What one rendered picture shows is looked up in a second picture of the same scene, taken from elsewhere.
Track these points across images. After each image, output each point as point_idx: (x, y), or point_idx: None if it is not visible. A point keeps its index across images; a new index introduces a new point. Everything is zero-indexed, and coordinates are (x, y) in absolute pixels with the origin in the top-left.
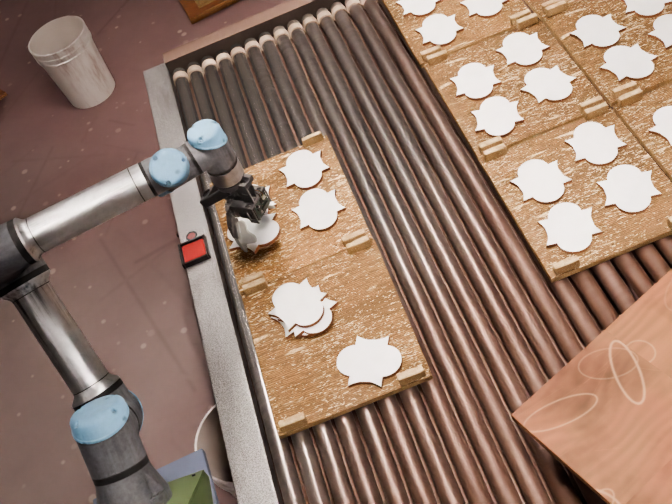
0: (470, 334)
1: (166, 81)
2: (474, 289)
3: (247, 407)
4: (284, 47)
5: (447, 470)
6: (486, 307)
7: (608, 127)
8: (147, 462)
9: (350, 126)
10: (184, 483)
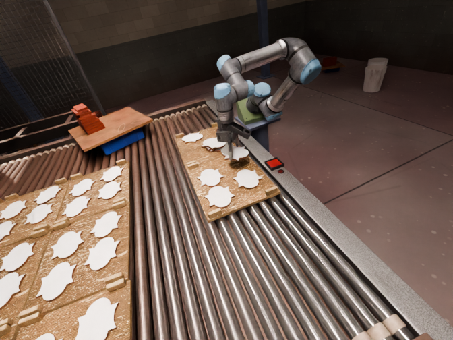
0: (162, 157)
1: (408, 314)
2: (156, 168)
3: None
4: None
5: (176, 128)
6: (153, 158)
7: (65, 213)
8: (250, 100)
9: (197, 247)
10: (247, 115)
